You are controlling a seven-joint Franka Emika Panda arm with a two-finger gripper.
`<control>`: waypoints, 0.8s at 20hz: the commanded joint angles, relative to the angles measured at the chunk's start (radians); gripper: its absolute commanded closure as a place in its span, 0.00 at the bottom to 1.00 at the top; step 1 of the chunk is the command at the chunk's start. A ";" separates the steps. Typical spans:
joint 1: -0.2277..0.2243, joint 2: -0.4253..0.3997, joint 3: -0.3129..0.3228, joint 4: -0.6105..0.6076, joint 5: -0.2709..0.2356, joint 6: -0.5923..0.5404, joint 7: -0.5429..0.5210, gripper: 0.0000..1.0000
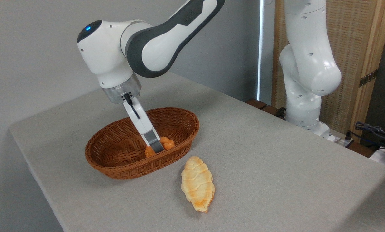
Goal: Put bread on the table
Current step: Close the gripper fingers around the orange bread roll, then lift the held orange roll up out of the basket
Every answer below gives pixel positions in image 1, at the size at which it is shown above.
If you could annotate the round orange bread roll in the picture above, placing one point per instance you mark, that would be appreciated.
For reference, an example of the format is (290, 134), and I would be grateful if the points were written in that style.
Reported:
(167, 143)

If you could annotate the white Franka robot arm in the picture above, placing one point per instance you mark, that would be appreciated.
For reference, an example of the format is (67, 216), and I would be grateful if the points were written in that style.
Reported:
(166, 42)

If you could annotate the wooden woven folding screen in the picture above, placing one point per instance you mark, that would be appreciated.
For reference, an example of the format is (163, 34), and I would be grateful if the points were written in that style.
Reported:
(356, 38)

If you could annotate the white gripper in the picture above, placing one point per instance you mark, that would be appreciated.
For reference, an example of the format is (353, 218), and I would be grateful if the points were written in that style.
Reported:
(140, 120)

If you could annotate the dark brown wooden bench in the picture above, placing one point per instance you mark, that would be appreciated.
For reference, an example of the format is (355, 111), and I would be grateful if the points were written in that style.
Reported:
(260, 104)

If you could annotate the pale croissant-shaped bread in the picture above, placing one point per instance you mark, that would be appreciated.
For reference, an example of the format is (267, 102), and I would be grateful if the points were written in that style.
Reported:
(197, 183)

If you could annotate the black metal screen hinge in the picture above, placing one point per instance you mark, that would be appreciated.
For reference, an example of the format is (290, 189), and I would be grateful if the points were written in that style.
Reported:
(369, 78)

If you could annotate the brown oval wicker basket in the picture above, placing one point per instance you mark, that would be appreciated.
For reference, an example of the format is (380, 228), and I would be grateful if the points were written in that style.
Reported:
(121, 154)

